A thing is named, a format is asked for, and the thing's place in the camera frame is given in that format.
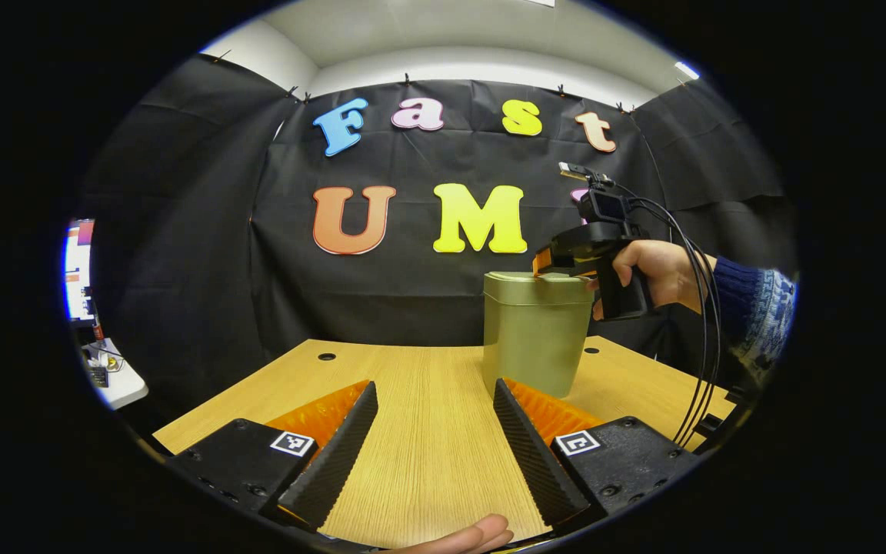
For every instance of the wooden desktop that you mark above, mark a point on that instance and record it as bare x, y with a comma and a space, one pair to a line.
428, 431

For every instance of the green desktop garbage bin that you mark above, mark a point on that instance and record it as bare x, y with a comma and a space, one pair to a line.
535, 338

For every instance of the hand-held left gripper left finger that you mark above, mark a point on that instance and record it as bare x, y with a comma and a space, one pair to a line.
335, 462

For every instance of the ceiling light panel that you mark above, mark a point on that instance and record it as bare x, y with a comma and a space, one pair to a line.
687, 70

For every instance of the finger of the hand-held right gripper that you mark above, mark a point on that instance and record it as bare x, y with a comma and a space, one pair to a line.
558, 261

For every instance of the computer monitor screen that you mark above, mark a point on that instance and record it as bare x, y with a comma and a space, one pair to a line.
78, 269

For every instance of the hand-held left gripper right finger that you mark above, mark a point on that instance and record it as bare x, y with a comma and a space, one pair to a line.
531, 462

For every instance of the black backdrop cloth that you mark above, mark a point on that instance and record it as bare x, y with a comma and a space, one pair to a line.
181, 269

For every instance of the white side table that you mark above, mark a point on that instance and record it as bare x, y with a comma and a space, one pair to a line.
116, 381

